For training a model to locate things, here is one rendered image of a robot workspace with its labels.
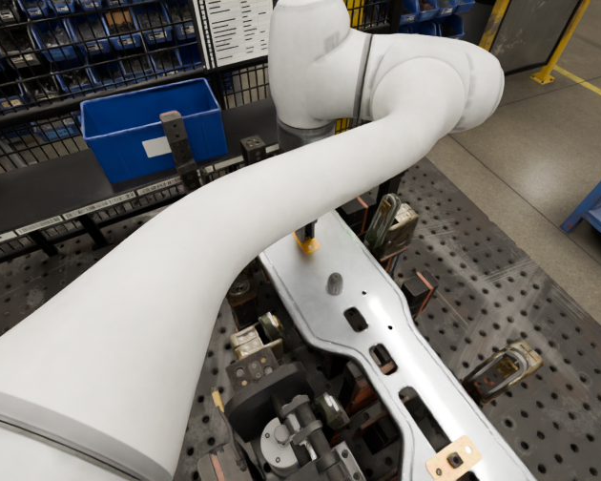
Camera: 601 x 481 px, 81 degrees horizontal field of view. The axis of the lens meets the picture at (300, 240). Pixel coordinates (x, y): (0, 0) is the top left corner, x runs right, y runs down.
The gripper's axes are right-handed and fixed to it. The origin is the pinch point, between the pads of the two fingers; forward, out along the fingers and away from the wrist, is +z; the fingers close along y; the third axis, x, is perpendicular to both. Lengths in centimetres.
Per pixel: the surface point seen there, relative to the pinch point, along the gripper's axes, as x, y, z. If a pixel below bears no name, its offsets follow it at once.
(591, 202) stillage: 1, 178, 82
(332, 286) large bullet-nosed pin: -13.4, -1.2, 3.7
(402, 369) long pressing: -32.0, 1.8, 6.6
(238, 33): 55, 10, -16
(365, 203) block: 5.5, 20.7, 8.7
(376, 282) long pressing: -15.4, 8.4, 6.6
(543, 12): 134, 278, 47
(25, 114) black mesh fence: 55, -45, -9
